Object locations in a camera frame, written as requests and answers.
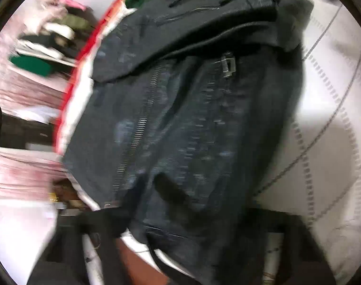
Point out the black leather jacket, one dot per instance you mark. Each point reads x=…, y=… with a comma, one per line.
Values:
x=198, y=124

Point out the pile of mixed clothes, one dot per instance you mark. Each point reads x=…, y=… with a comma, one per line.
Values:
x=62, y=26

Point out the pink striped blanket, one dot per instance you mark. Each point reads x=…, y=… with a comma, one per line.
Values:
x=20, y=92

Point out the white quilted bed cover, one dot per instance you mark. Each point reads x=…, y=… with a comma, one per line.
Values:
x=331, y=124

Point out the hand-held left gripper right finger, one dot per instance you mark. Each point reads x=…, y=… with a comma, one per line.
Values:
x=299, y=243

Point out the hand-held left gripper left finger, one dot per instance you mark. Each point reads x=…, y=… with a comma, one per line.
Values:
x=105, y=221

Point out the red white green garment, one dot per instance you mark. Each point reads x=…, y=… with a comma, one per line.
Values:
x=79, y=95

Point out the green folded cloth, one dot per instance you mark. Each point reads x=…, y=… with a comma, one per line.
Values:
x=30, y=63

